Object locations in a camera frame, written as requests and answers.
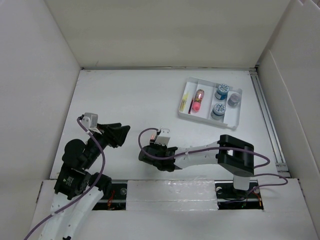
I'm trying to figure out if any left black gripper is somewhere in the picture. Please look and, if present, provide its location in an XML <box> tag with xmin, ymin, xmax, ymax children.
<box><xmin>83</xmin><ymin>121</ymin><xmax>130</xmax><ymax>168</ymax></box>

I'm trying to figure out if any red pen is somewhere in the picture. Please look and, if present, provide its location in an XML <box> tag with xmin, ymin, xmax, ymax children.
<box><xmin>188</xmin><ymin>98</ymin><xmax>194</xmax><ymax>114</ymax></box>

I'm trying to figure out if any pink cap marker tube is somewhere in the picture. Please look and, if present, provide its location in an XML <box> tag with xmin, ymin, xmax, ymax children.
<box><xmin>191</xmin><ymin>89</ymin><xmax>205</xmax><ymax>113</ymax></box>

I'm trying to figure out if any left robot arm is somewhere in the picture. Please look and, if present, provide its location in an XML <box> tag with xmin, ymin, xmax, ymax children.
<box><xmin>39</xmin><ymin>123</ymin><xmax>130</xmax><ymax>240</ymax></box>

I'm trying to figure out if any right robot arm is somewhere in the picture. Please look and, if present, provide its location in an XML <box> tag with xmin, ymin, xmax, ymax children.
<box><xmin>138</xmin><ymin>131</ymin><xmax>254</xmax><ymax>197</ymax></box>

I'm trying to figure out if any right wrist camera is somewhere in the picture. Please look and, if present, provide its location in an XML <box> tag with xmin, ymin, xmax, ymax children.
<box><xmin>154</xmin><ymin>128</ymin><xmax>171</xmax><ymax>147</ymax></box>

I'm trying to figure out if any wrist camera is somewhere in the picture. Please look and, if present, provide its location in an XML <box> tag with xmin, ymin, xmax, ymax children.
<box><xmin>154</xmin><ymin>128</ymin><xmax>171</xmax><ymax>147</ymax></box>
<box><xmin>79</xmin><ymin>112</ymin><xmax>98</xmax><ymax>130</ymax></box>

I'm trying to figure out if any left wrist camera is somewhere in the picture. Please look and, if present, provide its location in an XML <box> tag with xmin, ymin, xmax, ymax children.
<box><xmin>79</xmin><ymin>112</ymin><xmax>98</xmax><ymax>130</ymax></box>

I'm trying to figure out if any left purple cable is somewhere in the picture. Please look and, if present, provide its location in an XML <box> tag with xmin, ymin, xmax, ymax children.
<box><xmin>26</xmin><ymin>116</ymin><xmax>107</xmax><ymax>240</ymax></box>

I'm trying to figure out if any purple cable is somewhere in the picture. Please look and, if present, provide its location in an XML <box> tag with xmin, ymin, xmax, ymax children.
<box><xmin>138</xmin><ymin>127</ymin><xmax>291</xmax><ymax>201</ymax></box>
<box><xmin>26</xmin><ymin>116</ymin><xmax>107</xmax><ymax>240</ymax></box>

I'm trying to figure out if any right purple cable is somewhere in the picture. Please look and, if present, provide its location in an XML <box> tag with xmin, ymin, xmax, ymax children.
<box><xmin>138</xmin><ymin>127</ymin><xmax>291</xmax><ymax>201</ymax></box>

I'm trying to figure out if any aluminium rail right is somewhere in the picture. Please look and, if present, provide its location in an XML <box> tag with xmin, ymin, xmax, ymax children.
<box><xmin>249</xmin><ymin>69</ymin><xmax>291</xmax><ymax>178</ymax></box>

